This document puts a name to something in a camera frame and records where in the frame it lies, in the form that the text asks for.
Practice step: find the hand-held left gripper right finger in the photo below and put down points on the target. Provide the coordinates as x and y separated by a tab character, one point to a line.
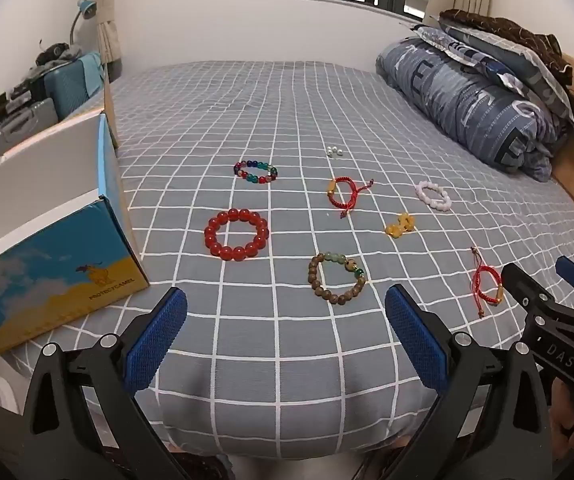
414	335

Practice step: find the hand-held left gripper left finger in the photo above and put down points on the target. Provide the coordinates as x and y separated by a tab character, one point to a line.
159	340

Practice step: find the printed cardboard box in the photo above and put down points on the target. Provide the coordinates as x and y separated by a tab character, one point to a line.
67	280

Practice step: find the person's right hand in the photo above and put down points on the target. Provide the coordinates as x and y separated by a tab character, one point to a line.
562	425

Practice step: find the folded blue grey quilt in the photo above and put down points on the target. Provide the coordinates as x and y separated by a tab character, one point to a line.
467	100

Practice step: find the small white pearl beads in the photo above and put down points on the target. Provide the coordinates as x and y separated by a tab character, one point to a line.
334	150

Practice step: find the patterned grey pillow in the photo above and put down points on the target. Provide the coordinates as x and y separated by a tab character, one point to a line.
507	60

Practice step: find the brown blanket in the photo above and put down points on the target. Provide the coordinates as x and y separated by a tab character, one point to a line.
517	30

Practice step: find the grey suitcase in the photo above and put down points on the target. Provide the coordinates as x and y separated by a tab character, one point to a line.
32	120

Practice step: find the grey checked bed sheet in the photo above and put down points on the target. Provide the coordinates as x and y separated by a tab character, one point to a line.
287	110

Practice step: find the teal suitcase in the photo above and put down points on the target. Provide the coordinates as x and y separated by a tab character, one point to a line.
67	85

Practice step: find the dark clutter pile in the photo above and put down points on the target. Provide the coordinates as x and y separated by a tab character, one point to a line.
22	92

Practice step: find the blue desk lamp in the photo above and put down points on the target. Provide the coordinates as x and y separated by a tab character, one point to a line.
87	7

